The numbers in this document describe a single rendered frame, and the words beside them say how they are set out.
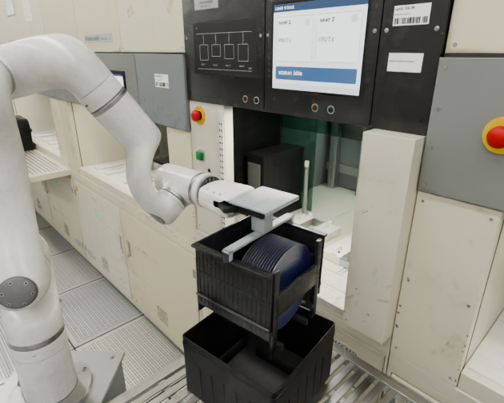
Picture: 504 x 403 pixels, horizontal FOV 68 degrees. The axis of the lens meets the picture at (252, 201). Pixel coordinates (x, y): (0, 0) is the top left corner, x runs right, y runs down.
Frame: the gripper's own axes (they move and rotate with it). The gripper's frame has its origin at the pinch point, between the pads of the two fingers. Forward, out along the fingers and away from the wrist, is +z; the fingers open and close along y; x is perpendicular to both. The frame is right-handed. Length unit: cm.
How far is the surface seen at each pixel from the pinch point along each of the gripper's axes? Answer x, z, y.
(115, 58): 28, -117, -45
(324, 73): 26.1, -2.5, -28.7
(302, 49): 31.5, -9.9, -29.8
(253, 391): -35.0, 8.4, 13.8
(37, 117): -27, -340, -99
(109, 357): -50, -39, 20
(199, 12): 43, -53, -36
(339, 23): 37.1, 0.8, -28.1
